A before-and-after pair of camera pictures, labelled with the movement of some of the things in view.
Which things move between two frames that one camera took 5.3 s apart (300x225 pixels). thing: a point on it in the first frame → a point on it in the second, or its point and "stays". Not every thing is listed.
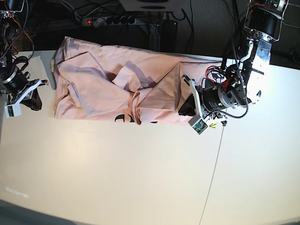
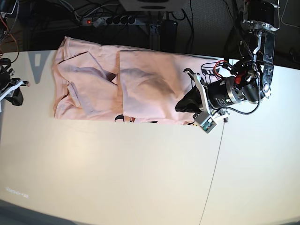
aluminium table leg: [154, 37] stays
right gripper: [15, 86] → [16, 98]
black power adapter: [168, 30] stays
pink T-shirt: [100, 81] stays
